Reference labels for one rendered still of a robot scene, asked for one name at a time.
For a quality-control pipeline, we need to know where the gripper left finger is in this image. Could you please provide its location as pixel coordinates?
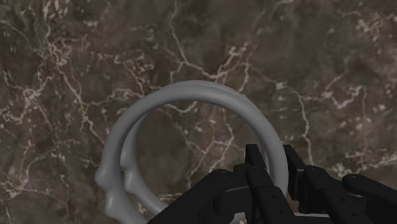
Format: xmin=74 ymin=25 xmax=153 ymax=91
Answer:
xmin=146 ymin=143 xmax=296 ymax=224

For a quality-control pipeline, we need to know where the grey ring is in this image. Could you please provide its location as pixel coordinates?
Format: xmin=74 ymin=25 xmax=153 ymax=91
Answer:
xmin=94 ymin=80 xmax=289 ymax=224

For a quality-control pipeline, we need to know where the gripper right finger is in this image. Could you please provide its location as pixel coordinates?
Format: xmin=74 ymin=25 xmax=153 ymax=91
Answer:
xmin=282 ymin=144 xmax=397 ymax=224

